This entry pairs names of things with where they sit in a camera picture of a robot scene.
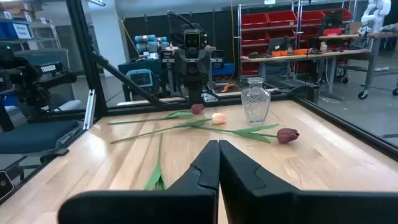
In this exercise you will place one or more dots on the orange hand tool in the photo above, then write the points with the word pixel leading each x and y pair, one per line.
pixel 229 87

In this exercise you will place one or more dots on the black table-level camera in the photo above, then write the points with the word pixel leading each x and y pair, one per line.
pixel 4 185

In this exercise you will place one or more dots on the orange plastic part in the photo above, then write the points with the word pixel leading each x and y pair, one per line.
pixel 301 52
pixel 280 53

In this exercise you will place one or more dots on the blue office chair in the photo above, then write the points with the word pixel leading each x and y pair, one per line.
pixel 37 137

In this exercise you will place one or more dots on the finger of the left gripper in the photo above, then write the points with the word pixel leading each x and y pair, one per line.
pixel 198 91
pixel 191 91

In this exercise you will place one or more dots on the white plastic bottle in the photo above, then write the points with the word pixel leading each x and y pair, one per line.
pixel 323 48

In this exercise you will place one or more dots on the cream artificial tulip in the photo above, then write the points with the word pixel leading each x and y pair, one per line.
pixel 219 118

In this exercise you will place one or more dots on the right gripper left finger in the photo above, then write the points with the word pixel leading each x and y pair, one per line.
pixel 149 208

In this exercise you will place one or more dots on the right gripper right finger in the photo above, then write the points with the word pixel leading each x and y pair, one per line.
pixel 295 208

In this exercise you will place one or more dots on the blue grey rolled mats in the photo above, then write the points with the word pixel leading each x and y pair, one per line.
pixel 146 39

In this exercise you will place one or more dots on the red toolbox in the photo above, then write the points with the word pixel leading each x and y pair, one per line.
pixel 332 32

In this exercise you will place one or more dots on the blue plastic bin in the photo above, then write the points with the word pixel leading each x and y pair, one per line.
pixel 225 69

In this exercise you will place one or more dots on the red artificial tulip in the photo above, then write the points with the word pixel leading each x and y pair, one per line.
pixel 197 109

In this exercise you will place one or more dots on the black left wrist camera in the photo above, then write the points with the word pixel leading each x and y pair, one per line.
pixel 191 40

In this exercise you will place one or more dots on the red plastic storage bin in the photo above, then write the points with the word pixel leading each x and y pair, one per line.
pixel 282 18
pixel 312 17
pixel 255 21
pixel 250 69
pixel 283 32
pixel 255 39
pixel 348 14

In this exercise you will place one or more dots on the grey metal shelf rack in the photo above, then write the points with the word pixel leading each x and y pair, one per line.
pixel 239 46

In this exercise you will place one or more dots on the long wooden-top workbench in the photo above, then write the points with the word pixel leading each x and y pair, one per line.
pixel 326 54

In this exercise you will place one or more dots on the black metal table frame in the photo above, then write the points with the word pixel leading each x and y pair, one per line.
pixel 85 62

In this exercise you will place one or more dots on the dark blue equipment cart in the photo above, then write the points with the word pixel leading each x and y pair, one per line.
pixel 136 63

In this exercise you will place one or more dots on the light blue small monitor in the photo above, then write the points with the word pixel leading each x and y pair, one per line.
pixel 140 78

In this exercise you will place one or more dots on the silver metal frame bracket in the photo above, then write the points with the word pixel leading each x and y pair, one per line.
pixel 90 109

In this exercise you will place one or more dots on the wooden-top rolling table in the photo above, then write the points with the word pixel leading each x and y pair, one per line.
pixel 339 36

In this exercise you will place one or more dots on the white humanoid robot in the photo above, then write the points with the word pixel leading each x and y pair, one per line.
pixel 376 12

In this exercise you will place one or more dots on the blue storage bin white label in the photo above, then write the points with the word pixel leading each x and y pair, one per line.
pixel 9 29

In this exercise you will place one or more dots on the clear cut-glass vase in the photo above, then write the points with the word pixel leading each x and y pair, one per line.
pixel 256 102

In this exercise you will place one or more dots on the dark maroon artificial tulip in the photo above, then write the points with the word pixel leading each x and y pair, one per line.
pixel 287 135

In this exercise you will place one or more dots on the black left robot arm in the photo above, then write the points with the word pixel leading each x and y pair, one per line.
pixel 179 43

